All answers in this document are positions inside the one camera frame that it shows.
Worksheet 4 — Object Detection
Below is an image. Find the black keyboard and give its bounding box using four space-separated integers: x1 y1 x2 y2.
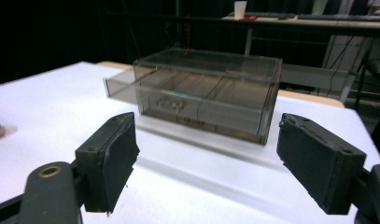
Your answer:
298 13 380 22

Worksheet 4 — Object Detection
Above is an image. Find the black cable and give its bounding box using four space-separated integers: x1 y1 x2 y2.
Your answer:
329 35 355 71

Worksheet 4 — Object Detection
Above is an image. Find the clear acrylic drawer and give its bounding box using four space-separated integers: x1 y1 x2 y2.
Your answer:
104 68 139 105

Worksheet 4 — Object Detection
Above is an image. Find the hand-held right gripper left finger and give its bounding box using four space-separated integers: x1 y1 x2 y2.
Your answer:
75 112 141 215

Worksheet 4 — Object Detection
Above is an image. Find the clear acrylic drawer box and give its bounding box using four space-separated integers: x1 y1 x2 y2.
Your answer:
133 47 284 146

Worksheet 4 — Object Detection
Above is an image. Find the small red and white tube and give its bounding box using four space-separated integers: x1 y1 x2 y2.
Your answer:
0 122 18 141

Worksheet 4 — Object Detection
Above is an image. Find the long white desk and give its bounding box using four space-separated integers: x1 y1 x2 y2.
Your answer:
221 13 380 102

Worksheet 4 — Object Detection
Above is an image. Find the white paper cup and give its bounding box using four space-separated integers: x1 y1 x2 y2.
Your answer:
233 0 248 21

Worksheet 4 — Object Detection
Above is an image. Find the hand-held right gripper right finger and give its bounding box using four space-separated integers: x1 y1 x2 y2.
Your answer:
275 112 368 216

